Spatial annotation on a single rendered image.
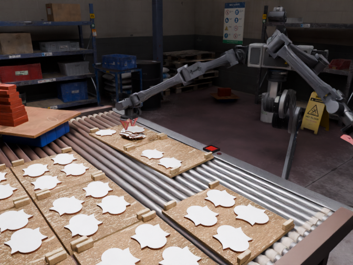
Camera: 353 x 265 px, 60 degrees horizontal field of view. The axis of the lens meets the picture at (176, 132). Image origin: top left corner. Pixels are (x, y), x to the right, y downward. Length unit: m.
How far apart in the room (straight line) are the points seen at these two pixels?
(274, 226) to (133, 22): 6.55
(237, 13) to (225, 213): 6.53
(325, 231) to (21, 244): 1.11
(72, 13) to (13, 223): 5.06
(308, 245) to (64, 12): 5.50
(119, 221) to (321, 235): 0.76
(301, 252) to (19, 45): 5.41
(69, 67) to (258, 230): 5.29
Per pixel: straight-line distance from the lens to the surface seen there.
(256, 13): 7.25
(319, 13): 6.50
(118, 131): 2.20
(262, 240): 1.22
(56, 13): 6.01
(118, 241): 1.19
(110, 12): 7.15
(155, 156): 1.76
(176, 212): 1.31
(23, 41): 5.95
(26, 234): 1.30
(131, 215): 1.31
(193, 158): 1.77
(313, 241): 1.26
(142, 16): 7.57
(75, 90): 6.25
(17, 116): 2.18
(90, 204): 1.41
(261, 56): 2.19
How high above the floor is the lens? 1.70
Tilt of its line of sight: 21 degrees down
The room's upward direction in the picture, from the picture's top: straight up
